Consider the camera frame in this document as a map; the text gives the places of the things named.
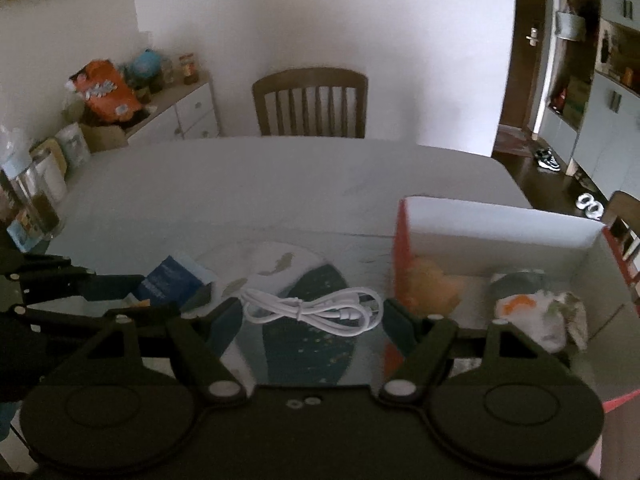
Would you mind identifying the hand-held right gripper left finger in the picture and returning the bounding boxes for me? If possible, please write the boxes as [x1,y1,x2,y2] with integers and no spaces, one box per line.
[86,297,248,402]

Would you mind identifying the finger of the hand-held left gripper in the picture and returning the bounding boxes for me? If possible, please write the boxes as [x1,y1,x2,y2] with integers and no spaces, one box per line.
[20,309,182,333]
[20,256,147,301]

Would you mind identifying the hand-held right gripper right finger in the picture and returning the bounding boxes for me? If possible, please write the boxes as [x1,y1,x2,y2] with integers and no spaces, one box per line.
[379,299,546,402]

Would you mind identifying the blue packet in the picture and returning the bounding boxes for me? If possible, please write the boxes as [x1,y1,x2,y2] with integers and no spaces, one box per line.
[131,255,217,320]

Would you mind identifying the orange rounded object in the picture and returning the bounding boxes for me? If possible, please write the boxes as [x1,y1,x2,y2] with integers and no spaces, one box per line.
[406,256,467,315]

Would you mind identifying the white usb cable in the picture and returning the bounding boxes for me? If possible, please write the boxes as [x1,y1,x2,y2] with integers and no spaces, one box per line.
[240,287,383,342]

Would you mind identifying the white plastic bag green print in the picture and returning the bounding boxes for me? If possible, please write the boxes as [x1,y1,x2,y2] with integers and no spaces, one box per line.
[492,287,571,353]

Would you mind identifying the red shoe box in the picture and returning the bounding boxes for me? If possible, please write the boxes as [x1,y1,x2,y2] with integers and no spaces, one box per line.
[390,196,640,411]

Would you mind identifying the white wrapper black text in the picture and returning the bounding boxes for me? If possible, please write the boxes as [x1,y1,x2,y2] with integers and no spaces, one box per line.
[550,290,591,351]

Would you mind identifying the white marble desktop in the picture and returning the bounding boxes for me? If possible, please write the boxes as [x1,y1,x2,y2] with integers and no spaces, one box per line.
[47,136,533,391]

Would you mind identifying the person's blue pants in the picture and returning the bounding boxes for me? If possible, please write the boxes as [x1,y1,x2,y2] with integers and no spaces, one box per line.
[0,402,23,441]

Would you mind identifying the clear bottle dark contents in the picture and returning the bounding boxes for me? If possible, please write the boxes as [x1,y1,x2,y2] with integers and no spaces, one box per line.
[0,152,66,241]

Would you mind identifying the white pouch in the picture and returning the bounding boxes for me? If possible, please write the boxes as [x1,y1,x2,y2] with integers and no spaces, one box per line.
[54,122,92,171]

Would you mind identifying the cardboard box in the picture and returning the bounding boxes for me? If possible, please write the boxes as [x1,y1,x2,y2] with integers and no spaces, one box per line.
[80,122,130,153]

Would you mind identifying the orange snack bag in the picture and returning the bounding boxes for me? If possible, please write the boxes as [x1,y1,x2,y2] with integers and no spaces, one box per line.
[67,59,144,125]

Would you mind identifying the white sideboard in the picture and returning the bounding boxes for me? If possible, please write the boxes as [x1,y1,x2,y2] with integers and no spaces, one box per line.
[124,72,222,145]

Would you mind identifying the black sneakers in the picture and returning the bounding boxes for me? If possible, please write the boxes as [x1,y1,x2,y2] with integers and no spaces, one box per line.
[536,147,563,172]

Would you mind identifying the white slippers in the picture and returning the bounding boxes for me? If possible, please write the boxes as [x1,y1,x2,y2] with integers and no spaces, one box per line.
[575,192,606,220]

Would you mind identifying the blue globe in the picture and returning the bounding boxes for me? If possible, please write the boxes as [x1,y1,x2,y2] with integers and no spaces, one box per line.
[125,49,163,88]

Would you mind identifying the jar with red lid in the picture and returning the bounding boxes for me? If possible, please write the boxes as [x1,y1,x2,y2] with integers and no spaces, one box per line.
[179,52,200,86]

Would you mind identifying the wooden chair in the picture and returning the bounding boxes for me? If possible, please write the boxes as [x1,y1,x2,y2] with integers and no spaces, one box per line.
[600,191,640,281]
[251,66,369,138]

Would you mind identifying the brown door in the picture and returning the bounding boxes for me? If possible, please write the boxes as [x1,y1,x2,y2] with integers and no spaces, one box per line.
[500,0,557,136]

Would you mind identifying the hanging grey bag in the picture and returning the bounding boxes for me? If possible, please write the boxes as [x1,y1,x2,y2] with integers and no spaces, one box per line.
[556,0,587,41]

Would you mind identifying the white wall cabinet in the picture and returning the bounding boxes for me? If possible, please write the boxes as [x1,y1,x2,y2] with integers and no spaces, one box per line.
[537,0,640,196]

